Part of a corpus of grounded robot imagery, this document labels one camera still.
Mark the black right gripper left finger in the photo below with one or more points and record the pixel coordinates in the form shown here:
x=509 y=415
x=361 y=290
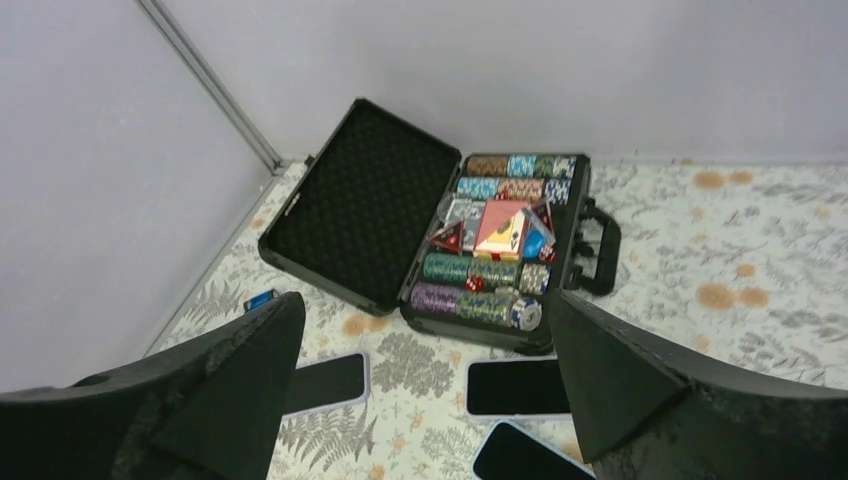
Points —
x=207 y=408

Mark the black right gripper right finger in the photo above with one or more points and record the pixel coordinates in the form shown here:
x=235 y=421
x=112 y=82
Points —
x=644 y=407

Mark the phone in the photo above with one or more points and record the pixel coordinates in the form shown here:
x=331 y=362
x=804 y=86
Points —
x=509 y=452
x=328 y=385
x=516 y=388

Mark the phone in white case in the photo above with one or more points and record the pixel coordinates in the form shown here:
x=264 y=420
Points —
x=516 y=388

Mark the phone in light blue case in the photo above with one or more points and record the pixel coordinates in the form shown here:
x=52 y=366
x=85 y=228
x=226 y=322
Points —
x=509 y=452

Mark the black poker chip case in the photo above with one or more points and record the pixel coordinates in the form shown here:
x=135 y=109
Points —
x=386 y=218

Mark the blue toy car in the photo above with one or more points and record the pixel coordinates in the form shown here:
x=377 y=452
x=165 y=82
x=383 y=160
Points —
x=259 y=300

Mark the floral table mat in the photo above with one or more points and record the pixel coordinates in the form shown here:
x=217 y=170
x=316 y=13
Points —
x=745 y=264

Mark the red playing card box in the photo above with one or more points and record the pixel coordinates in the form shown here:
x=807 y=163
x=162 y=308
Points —
x=502 y=230

